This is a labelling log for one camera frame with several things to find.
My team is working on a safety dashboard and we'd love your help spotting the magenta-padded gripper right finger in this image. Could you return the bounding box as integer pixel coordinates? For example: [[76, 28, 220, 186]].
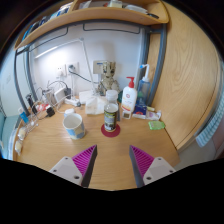
[[129, 144, 177, 188]]

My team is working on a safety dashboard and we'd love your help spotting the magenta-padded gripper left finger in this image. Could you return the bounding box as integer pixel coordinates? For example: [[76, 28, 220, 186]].
[[49, 144, 99, 188]]

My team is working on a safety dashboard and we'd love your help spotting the clear bottle with dark label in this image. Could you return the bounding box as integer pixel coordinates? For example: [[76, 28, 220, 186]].
[[103, 89, 120, 133]]

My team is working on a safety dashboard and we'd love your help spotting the white mug with blue pattern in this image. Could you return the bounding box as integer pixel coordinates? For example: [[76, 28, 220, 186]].
[[62, 112, 86, 140]]

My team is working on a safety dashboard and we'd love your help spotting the white and pink pack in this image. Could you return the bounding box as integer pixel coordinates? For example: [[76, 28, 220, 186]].
[[131, 109, 163, 122]]

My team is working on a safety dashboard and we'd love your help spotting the wrapped round bun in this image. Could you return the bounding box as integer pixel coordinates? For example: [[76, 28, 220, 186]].
[[17, 126, 28, 141], [13, 139, 24, 155]]

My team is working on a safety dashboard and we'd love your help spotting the flat round red coaster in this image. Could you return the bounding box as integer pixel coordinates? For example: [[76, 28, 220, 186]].
[[100, 123, 121, 138]]

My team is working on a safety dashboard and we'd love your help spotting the white earbud case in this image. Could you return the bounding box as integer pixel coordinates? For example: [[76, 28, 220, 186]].
[[63, 108, 76, 116]]

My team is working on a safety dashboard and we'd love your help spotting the black charger block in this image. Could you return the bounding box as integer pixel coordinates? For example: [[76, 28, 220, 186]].
[[44, 106, 56, 118]]

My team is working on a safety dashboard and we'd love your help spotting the small blue package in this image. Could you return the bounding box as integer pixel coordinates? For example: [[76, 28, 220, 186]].
[[133, 101, 148, 116]]

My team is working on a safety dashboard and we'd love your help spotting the white power strip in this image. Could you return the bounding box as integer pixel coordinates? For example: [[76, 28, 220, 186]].
[[64, 96, 82, 108]]

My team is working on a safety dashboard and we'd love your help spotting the blue and white tube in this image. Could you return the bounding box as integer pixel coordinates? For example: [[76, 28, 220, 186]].
[[18, 107, 30, 125]]

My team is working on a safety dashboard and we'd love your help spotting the light teal bed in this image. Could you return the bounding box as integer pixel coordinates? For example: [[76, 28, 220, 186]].
[[0, 114, 21, 159]]

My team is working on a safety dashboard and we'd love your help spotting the striped hanging towel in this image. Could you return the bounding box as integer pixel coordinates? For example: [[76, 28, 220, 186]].
[[194, 99, 224, 148]]

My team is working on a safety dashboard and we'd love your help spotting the white power adapter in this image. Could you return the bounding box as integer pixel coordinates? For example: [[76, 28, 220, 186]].
[[53, 87, 68, 104]]

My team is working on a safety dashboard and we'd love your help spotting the white pump bottle red pump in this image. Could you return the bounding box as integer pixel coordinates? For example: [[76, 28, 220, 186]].
[[120, 76, 138, 120]]

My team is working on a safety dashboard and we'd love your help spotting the metal cup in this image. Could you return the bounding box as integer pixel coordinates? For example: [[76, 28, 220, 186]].
[[45, 89, 56, 104]]

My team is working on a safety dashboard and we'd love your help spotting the black electric shaver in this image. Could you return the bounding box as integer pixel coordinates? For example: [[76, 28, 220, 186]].
[[25, 94, 36, 116]]

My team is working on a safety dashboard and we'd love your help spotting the white desk lamp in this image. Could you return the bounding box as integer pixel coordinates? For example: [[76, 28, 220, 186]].
[[33, 37, 98, 104]]

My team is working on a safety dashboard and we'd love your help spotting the wooden shelf unit with items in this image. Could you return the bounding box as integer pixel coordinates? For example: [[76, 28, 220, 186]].
[[13, 0, 170, 51]]

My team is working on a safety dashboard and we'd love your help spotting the black power cable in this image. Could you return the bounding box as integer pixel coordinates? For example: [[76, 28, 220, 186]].
[[69, 65, 99, 84]]

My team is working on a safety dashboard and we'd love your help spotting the white wall outlet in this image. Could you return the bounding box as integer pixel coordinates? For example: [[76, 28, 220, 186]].
[[54, 64, 68, 78], [67, 61, 80, 76]]

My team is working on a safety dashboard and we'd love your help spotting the white card on wall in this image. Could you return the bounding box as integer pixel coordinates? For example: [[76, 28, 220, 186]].
[[92, 59, 106, 75]]

